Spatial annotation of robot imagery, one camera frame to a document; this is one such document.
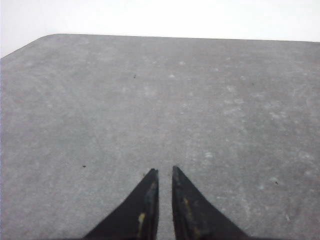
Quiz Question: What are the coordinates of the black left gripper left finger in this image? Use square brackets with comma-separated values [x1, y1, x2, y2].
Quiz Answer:
[84, 168, 159, 240]

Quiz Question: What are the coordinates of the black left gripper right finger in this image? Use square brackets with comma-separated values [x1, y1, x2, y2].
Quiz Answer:
[171, 166, 250, 240]

